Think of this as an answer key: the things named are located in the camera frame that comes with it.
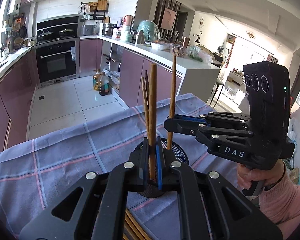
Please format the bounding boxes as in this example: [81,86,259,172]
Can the pink right sleeve forearm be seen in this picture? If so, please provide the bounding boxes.
[260,174,300,239]

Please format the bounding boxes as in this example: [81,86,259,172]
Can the bundle chopstick in cup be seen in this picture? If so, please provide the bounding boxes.
[141,77,149,137]

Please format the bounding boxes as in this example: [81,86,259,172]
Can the dark oil bottle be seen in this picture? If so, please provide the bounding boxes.
[98,72,109,96]

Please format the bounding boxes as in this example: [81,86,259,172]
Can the white water heater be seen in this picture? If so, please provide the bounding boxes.
[7,0,21,15]

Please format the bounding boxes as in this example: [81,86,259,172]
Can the pink cabinets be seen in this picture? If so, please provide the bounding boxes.
[79,37,183,108]
[0,49,39,152]

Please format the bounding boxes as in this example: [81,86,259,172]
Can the yellow oil bottle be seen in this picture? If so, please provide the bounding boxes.
[93,69,101,91]

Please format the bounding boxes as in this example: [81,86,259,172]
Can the right hand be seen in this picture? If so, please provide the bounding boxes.
[237,159,286,189]

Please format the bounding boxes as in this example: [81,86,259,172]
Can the black mesh utensil cup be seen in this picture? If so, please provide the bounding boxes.
[138,142,189,198]

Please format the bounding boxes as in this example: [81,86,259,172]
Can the pink lower cabinets left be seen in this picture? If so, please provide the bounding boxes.
[0,49,39,152]

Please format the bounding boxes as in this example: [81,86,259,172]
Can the black range hood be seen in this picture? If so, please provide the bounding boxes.
[36,14,79,44]

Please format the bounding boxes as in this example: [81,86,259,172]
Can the black built-in oven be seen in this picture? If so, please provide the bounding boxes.
[35,38,79,83]

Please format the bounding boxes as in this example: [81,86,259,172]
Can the black wall shelf rack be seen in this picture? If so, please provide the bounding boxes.
[78,0,109,21]

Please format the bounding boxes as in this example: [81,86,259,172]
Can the steel stock pot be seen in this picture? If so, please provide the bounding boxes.
[100,23,117,36]

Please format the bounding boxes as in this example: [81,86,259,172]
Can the black bar stool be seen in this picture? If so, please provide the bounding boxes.
[209,79,224,107]

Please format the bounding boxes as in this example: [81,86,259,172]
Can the pink lower cabinets right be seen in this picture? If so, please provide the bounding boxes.
[79,37,183,108]

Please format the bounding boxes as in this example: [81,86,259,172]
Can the wooden chopstick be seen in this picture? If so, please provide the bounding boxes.
[125,209,151,240]
[123,220,139,240]
[148,63,157,180]
[167,55,177,150]

